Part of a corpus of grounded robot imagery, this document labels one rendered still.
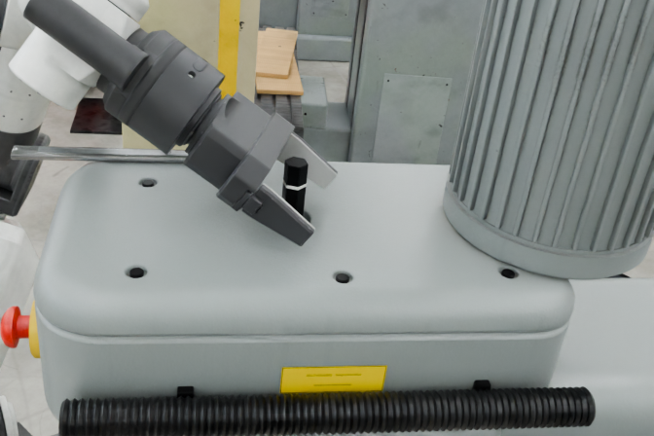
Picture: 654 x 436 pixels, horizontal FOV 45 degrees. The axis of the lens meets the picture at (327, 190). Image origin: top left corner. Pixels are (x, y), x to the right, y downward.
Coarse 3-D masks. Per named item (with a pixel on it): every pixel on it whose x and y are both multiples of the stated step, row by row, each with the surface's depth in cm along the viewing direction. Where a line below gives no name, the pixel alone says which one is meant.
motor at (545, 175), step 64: (512, 0) 63; (576, 0) 58; (640, 0) 57; (512, 64) 64; (576, 64) 60; (640, 64) 59; (512, 128) 65; (576, 128) 62; (640, 128) 62; (448, 192) 75; (512, 192) 67; (576, 192) 65; (640, 192) 66; (512, 256) 69; (576, 256) 68; (640, 256) 71
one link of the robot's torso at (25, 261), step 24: (0, 216) 110; (0, 240) 106; (24, 240) 109; (0, 264) 106; (24, 264) 109; (0, 288) 106; (24, 288) 110; (0, 312) 106; (0, 336) 107; (0, 360) 108
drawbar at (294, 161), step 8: (288, 160) 70; (296, 160) 71; (304, 160) 71; (288, 168) 70; (296, 168) 70; (304, 168) 70; (288, 176) 70; (296, 176) 70; (304, 176) 70; (288, 184) 70; (296, 184) 70; (304, 184) 71; (288, 192) 71; (296, 192) 71; (304, 192) 71; (288, 200) 71; (296, 200) 71; (304, 200) 72; (296, 208) 72
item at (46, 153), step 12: (12, 156) 77; (24, 156) 77; (36, 156) 77; (48, 156) 77; (60, 156) 78; (72, 156) 78; (84, 156) 78; (96, 156) 78; (108, 156) 78; (120, 156) 79; (132, 156) 79; (144, 156) 79; (156, 156) 79; (168, 156) 80; (180, 156) 80
